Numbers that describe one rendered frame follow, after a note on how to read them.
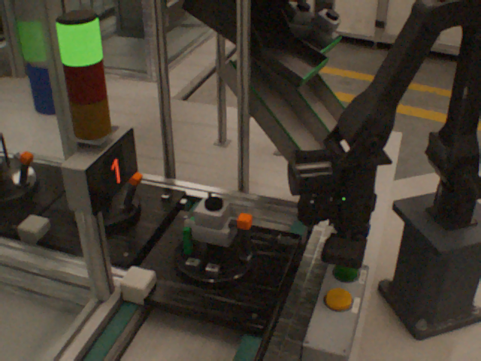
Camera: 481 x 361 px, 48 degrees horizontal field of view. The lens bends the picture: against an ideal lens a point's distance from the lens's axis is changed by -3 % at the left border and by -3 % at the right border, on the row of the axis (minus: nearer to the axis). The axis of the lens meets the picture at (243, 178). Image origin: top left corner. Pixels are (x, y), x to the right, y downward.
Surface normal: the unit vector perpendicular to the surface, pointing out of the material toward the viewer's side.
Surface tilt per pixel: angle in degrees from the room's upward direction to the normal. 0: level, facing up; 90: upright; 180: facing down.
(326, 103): 90
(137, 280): 0
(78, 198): 90
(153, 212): 0
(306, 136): 45
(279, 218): 90
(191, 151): 0
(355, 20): 90
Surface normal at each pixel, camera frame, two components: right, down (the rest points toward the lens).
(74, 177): -0.32, 0.51
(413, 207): 0.00, -0.85
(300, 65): 0.37, -0.66
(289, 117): 0.62, -0.42
